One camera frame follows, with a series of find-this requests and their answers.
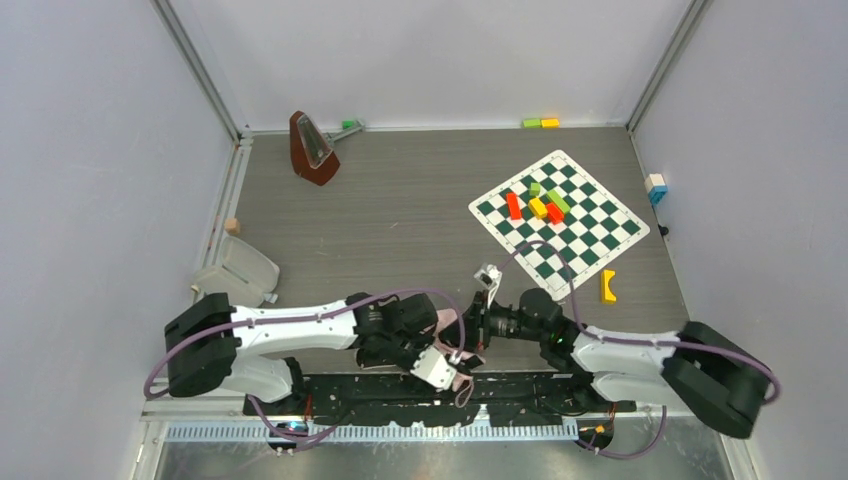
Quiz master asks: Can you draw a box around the pink and black folding umbrella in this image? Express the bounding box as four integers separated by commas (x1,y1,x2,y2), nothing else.
434,308,479,408

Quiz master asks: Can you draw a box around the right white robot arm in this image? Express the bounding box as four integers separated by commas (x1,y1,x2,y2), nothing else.
462,288,774,439

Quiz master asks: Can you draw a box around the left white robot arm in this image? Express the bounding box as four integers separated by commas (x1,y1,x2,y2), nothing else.
164,293,456,403

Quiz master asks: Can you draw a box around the long red block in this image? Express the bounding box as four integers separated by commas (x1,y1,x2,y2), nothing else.
505,192,523,221

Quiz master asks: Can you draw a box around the yellow block on table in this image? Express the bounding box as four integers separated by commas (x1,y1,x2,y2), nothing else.
600,269,617,305

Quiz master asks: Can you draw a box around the yellow block on chessboard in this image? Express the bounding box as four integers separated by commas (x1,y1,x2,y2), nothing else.
527,197,548,219

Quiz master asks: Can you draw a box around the small red block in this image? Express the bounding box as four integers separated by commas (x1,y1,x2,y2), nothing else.
546,203,564,225

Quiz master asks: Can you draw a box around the long green block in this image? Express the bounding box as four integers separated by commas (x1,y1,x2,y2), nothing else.
546,190,571,214

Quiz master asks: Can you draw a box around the green white chessboard mat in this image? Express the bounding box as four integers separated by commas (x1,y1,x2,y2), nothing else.
468,150,650,300

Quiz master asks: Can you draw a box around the small wooden cube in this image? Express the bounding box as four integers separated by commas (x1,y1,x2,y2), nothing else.
223,218,241,235

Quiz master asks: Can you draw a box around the brown wooden metronome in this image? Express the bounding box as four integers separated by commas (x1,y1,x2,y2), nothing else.
289,111,340,186

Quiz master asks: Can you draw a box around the blue and white block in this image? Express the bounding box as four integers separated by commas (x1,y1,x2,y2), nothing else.
645,173,668,207

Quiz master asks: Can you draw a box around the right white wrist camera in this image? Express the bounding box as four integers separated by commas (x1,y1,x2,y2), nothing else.
473,264,502,308

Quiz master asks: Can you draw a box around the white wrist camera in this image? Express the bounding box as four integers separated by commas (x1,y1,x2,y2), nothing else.
409,346,457,390
473,264,502,308

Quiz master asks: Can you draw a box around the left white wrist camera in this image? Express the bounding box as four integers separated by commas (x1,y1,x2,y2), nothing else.
409,346,457,390

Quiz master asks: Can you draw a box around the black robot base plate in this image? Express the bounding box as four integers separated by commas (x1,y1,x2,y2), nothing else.
260,371,636,427

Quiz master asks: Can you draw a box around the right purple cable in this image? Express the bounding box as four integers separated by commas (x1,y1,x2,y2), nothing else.
496,239,783,461

